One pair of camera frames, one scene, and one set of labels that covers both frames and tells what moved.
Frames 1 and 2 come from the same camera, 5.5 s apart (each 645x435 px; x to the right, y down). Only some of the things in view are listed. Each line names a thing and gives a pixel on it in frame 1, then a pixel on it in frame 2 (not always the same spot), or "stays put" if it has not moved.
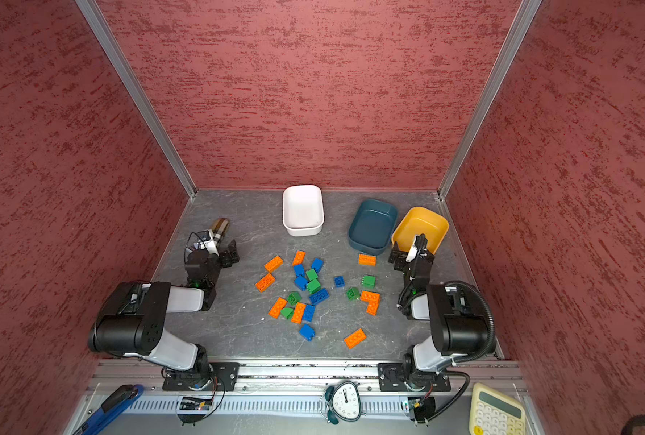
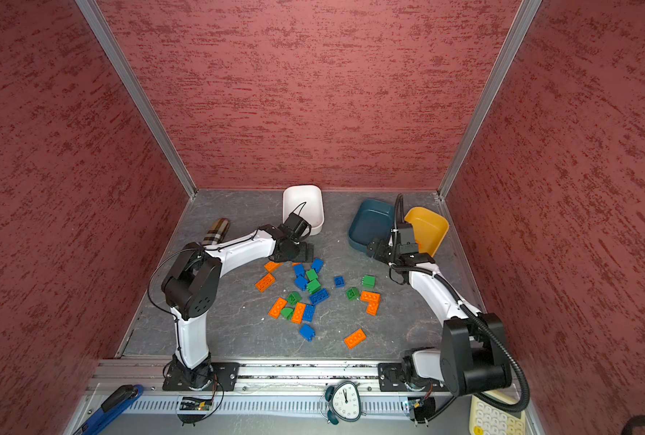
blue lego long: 319,296 stays put
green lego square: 369,282 stays put
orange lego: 355,338 stays put
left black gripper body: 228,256 to 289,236
